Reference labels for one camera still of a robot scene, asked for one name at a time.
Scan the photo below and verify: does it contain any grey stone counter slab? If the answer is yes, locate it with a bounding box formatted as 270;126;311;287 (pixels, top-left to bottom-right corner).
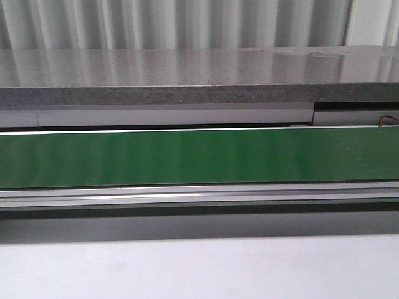
1;46;398;106

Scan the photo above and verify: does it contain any green conveyor belt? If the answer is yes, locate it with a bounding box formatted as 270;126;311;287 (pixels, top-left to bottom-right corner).
1;127;398;189

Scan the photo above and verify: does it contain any white pleated curtain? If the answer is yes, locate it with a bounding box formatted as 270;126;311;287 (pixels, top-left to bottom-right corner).
1;1;398;50

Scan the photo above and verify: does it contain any red wire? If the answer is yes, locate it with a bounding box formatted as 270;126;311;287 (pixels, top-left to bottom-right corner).
378;115;399;127

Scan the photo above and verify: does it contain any aluminium conveyor frame rail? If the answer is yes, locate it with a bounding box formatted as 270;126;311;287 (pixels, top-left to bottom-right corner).
1;181;398;209

